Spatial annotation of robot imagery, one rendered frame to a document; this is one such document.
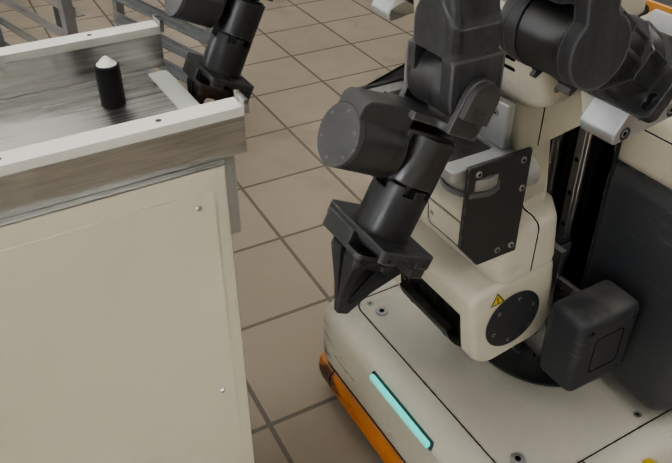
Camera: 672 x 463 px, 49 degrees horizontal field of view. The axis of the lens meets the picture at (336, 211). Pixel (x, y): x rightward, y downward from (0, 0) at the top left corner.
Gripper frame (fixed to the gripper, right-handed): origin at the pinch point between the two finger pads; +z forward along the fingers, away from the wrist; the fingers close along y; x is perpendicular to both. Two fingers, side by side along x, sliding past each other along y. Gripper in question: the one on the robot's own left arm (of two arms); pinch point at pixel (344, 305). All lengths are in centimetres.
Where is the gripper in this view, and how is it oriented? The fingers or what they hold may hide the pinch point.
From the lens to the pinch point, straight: 74.5
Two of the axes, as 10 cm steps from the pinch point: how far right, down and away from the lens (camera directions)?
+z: -4.0, 8.6, 3.1
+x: 7.7, 1.3, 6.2
